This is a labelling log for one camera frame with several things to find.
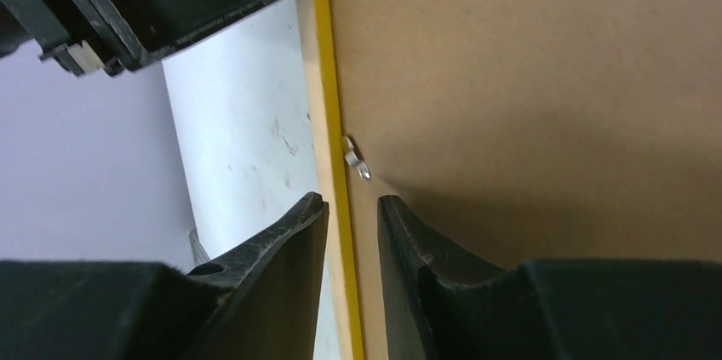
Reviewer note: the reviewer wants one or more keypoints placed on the yellow wooden picture frame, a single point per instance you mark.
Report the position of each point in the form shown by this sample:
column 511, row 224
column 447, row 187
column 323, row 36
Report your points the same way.
column 318, row 55

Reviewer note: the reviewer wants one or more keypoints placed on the brown frame backing board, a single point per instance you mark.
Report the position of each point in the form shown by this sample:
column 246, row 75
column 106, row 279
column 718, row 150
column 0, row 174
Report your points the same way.
column 534, row 128

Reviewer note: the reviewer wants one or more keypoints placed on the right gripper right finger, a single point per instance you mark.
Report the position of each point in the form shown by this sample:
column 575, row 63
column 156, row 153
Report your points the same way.
column 443, row 302

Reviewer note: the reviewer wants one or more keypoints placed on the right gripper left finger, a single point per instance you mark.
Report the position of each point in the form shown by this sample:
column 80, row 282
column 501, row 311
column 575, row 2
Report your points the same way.
column 259, row 300

